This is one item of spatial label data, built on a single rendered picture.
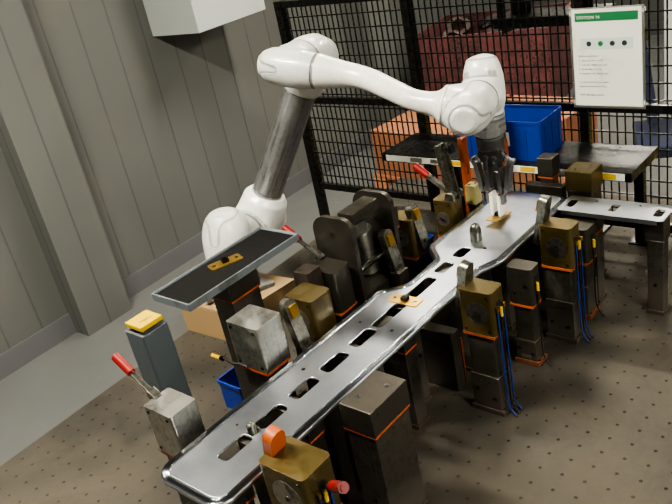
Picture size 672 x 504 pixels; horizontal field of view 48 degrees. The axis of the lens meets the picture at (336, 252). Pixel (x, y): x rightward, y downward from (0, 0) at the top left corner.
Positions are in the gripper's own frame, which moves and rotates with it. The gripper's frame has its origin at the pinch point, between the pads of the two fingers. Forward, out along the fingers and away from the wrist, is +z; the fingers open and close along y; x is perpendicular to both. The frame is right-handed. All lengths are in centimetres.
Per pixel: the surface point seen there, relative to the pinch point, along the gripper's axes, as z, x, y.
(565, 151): 2.2, 45.3, -0.7
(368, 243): -1.8, -34.7, -19.0
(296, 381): 5, -83, -3
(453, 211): 3.0, -2.4, -13.2
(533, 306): 16.6, -21.6, 20.1
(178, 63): -10, 113, -274
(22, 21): -58, 18, -256
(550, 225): 0.6, -7.5, 19.3
